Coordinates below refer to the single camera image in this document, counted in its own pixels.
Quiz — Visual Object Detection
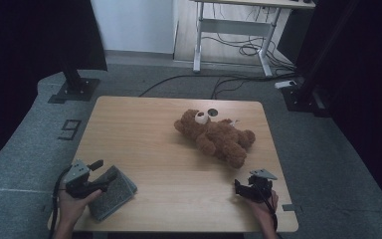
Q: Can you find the person's left hand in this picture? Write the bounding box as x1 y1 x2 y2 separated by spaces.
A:
58 189 102 230

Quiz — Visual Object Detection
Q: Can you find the black curtain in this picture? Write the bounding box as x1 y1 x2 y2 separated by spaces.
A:
0 0 108 176
277 0 382 221

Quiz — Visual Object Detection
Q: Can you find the right hand-held gripper cable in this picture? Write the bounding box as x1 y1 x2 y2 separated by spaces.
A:
252 183 279 233

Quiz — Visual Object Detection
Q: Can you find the long black floor cable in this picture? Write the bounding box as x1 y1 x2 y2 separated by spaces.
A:
137 73 299 101

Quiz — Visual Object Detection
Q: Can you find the tangle of black cables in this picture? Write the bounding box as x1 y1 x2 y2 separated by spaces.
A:
200 3 296 78

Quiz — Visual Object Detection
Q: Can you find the brown teddy bear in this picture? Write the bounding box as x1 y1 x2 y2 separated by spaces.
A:
173 109 257 169

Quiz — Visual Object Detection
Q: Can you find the white power strip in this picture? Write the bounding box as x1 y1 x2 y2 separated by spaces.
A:
274 79 298 91

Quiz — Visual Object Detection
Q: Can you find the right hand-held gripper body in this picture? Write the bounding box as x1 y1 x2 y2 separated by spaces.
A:
244 168 279 204

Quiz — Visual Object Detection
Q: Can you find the person's right hand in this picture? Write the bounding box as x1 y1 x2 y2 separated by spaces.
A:
245 193 280 231

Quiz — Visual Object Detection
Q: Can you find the hand-held gripper cable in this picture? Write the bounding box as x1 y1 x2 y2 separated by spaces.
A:
48 164 73 239
252 183 279 233

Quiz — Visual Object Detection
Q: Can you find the black stand with base plate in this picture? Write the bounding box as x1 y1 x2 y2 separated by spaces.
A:
47 59 101 105
280 0 359 118

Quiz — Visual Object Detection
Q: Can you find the white desk frame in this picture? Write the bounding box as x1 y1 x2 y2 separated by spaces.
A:
191 0 316 79

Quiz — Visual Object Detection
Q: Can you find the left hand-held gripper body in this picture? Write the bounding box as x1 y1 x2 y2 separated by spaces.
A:
63 159 109 199

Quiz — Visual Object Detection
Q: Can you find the black floor tape marking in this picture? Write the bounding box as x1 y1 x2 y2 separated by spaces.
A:
57 119 83 141

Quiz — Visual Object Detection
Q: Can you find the grey towel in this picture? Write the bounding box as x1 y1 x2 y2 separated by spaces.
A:
88 164 139 223

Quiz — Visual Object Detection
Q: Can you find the grey tape strip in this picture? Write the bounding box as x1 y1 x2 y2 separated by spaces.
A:
281 203 303 213

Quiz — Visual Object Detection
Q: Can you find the left hand-held gripper cable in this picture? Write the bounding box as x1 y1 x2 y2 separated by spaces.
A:
48 164 73 239

